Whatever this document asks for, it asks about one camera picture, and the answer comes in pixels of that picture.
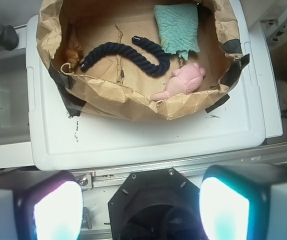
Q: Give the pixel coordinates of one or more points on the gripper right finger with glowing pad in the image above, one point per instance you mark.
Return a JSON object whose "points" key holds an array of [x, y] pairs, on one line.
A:
{"points": [[244, 202]]}

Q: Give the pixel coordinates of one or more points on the clear plastic container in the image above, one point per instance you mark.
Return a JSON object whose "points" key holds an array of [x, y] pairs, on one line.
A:
{"points": [[14, 104]]}

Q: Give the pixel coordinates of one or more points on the black octagonal mount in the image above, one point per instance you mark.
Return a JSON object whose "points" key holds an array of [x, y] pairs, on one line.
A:
{"points": [[156, 205]]}

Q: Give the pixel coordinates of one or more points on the blue-green terry cloth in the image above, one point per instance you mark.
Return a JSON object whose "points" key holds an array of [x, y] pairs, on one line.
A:
{"points": [[178, 26]]}

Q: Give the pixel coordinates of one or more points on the orange-brown crumpled wrapper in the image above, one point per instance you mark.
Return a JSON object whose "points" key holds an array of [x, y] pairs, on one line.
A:
{"points": [[74, 51]]}

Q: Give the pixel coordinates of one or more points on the white plastic bin lid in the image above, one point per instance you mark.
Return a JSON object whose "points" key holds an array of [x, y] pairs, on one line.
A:
{"points": [[59, 142]]}

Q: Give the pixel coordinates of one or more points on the pink plush toy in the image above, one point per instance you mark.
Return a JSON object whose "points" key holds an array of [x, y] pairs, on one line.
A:
{"points": [[184, 80]]}

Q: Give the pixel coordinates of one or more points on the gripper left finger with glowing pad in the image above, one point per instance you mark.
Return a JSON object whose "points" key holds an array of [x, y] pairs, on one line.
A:
{"points": [[40, 205]]}

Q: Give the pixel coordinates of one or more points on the crumpled brown paper bag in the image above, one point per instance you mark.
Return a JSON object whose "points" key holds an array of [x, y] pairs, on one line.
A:
{"points": [[123, 63]]}

